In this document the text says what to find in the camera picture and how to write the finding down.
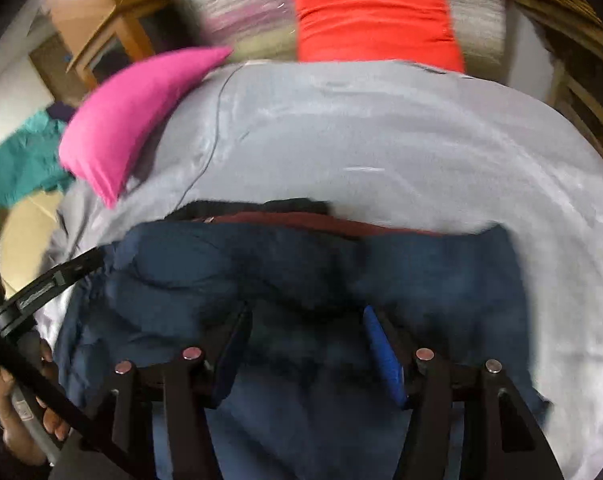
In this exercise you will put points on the pink pillow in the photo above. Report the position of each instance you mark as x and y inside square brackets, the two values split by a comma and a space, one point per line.
[126, 110]

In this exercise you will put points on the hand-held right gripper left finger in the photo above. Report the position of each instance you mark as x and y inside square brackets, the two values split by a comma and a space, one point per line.
[231, 355]

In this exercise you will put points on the wooden slatted rack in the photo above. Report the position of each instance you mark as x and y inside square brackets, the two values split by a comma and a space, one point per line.
[586, 95]

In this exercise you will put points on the teal cloth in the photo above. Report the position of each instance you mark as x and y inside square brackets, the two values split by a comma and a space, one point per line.
[26, 165]

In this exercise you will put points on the navy blue zip jacket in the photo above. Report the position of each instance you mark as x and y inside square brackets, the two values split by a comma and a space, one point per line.
[301, 270]

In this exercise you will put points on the grey bed sheet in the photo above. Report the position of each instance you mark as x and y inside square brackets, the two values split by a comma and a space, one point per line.
[381, 135]

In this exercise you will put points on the wooden cabinet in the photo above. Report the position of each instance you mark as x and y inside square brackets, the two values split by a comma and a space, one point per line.
[106, 5]

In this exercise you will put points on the person's left hand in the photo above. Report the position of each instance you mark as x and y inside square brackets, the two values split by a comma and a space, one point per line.
[4, 427]

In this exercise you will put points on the dark red cloth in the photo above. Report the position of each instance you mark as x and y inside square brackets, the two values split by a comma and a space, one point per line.
[301, 222]

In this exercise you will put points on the black cloth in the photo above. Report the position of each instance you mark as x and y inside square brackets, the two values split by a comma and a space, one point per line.
[261, 207]

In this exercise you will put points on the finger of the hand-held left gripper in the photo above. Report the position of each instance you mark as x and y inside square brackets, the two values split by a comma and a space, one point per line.
[41, 292]

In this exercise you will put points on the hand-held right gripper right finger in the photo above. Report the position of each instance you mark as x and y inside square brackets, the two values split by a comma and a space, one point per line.
[386, 360]

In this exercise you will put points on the red pillow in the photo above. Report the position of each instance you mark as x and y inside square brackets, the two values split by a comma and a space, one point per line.
[371, 15]

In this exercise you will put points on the brown door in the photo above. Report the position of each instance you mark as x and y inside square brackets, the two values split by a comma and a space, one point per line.
[51, 70]

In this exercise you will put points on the beige sofa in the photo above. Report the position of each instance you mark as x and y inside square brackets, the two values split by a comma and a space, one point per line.
[26, 240]

